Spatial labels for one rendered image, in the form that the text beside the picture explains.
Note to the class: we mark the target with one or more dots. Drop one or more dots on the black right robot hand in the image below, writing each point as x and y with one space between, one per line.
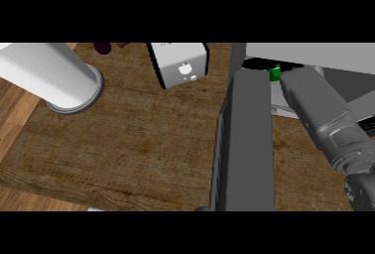
254 64

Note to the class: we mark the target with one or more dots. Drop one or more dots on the green milk carton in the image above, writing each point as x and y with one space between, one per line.
275 74

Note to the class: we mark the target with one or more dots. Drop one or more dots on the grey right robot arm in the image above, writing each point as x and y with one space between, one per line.
322 115

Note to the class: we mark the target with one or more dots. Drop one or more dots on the grey microwave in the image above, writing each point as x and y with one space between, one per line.
312 54

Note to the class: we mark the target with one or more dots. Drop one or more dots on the white box with apple print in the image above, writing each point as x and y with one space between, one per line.
184 66

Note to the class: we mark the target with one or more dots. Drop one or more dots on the dark purple eggplant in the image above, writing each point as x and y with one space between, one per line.
102 47

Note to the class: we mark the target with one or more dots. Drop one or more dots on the large white cylinder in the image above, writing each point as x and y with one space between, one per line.
46 74

